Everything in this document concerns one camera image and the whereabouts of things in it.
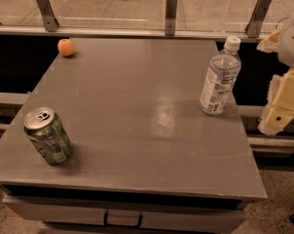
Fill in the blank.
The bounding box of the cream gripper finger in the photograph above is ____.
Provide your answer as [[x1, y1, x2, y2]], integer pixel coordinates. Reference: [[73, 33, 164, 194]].
[[257, 28, 281, 53], [258, 67, 294, 136]]

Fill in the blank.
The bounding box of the white rounded gripper body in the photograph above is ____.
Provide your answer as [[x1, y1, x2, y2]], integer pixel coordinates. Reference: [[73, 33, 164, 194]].
[[277, 12, 294, 67]]

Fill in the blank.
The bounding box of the clear blue-label plastic bottle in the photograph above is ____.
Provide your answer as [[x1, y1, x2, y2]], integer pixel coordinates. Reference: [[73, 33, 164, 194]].
[[200, 36, 241, 115]]

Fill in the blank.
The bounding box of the orange fruit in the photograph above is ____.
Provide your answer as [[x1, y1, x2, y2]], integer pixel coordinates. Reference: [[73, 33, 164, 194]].
[[57, 39, 75, 57]]

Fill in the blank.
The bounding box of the green soda can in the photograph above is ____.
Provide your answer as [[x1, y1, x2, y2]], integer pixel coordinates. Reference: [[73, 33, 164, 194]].
[[23, 107, 72, 165]]

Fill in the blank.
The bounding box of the right metal rail bracket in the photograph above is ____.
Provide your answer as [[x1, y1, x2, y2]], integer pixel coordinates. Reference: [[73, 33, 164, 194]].
[[245, 0, 273, 38]]

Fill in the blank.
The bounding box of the metal rail bracket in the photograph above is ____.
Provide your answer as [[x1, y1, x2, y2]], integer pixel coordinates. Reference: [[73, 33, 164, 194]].
[[36, 0, 59, 32], [165, 0, 178, 36], [245, 0, 273, 38]]

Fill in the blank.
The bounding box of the middle metal rail bracket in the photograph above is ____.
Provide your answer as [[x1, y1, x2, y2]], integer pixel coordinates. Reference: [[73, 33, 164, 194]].
[[165, 0, 178, 36]]

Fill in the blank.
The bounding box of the left metal rail bracket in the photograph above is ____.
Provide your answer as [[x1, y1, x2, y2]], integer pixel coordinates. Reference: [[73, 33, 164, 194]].
[[36, 0, 59, 32]]

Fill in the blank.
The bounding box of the grey drawer with black handle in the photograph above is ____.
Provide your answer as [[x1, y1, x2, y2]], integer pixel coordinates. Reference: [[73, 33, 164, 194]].
[[3, 195, 245, 234]]

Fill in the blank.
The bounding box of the horizontal metal rail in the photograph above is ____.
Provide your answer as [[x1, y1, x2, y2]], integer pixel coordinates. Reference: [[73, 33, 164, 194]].
[[0, 24, 269, 42]]

